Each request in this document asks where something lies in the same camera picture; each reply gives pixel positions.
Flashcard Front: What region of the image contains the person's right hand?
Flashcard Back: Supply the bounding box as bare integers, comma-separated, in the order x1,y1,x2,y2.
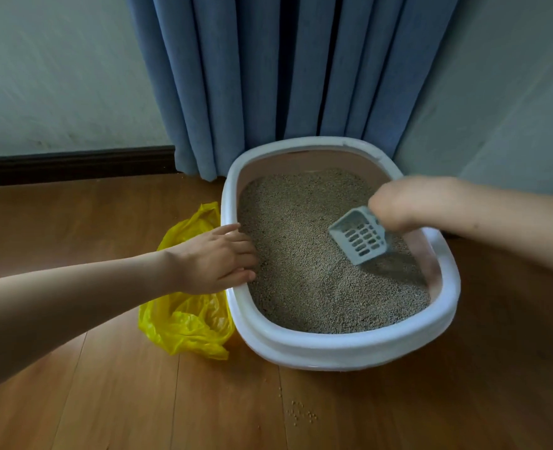
368,175,460,235

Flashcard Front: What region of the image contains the person's left hand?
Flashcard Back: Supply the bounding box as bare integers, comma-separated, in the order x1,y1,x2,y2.
166,223,260,296

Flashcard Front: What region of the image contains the yellow plastic bag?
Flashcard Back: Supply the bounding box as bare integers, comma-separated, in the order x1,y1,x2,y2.
138,202,236,361

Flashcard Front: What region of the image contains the light blue litter scoop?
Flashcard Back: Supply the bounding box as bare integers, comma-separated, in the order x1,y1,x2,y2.
328,206,392,266

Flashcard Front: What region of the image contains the grey cat litter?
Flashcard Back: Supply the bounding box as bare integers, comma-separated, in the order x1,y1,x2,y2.
237,168,431,334

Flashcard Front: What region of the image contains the white oval litter box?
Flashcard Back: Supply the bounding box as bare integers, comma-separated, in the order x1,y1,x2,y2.
220,136,461,372

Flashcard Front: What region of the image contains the person's right forearm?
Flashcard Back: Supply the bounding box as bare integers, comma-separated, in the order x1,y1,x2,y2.
445,178,553,282

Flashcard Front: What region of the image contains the person's left forearm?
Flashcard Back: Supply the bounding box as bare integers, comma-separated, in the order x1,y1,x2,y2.
0,250,183,399

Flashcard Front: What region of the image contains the blue curtain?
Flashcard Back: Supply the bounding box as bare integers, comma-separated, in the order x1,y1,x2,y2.
125,0,460,182

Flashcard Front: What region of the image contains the dark wall baseboard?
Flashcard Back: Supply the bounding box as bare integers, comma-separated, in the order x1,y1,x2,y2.
0,146,177,188

